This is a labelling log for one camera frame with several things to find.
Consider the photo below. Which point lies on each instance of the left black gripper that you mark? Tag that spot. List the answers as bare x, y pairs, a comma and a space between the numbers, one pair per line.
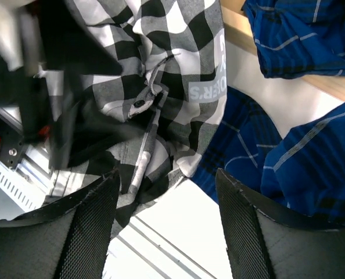
44, 54

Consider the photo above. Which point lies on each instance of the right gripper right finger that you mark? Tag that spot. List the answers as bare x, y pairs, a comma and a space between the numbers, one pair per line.
267, 240

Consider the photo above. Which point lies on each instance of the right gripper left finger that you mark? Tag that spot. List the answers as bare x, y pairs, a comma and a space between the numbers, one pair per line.
67, 238

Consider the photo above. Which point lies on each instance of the black white checkered shirt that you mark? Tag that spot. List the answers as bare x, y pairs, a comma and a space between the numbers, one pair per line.
173, 84

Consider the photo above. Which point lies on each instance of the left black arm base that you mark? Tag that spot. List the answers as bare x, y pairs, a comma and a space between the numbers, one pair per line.
12, 147

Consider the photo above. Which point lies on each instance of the blue plaid shirt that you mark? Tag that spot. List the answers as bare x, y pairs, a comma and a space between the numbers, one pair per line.
304, 170

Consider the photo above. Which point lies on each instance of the wooden clothes rack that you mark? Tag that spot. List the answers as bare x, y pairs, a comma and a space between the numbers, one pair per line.
292, 39

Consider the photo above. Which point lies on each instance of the slotted grey cable duct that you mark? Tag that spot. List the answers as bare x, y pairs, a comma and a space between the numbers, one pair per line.
23, 194

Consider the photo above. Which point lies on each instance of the aluminium mounting rail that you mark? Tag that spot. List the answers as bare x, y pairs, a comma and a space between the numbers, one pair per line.
179, 237

